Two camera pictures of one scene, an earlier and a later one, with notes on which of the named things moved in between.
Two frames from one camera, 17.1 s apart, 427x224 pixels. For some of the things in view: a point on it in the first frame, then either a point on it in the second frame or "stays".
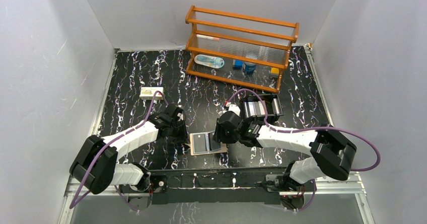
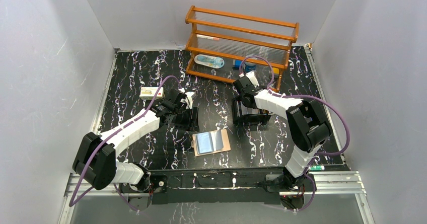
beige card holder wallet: x=205 y=143 stays
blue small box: x=238 y=63 stays
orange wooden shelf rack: x=248 y=51 stays
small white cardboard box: x=148 y=92 stays
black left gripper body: x=180 y=129 -> x=186 y=116
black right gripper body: x=223 y=136 -> x=242 y=100
